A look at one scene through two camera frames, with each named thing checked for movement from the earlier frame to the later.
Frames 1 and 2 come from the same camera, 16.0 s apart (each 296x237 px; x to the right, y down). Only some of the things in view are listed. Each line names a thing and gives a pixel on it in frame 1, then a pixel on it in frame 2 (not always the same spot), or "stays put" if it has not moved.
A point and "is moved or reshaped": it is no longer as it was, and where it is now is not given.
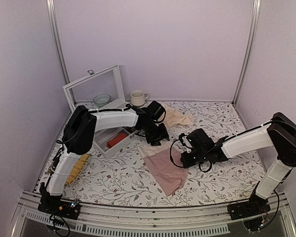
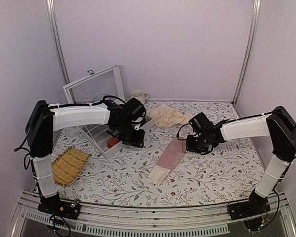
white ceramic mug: x=138 y=97 stays put
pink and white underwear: x=164 y=163 is moved or reshaped
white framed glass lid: x=106 y=86 stays put
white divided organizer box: x=109 y=142 stays put
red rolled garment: x=112 y=142 stays put
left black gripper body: x=155 y=133 to x=128 y=136
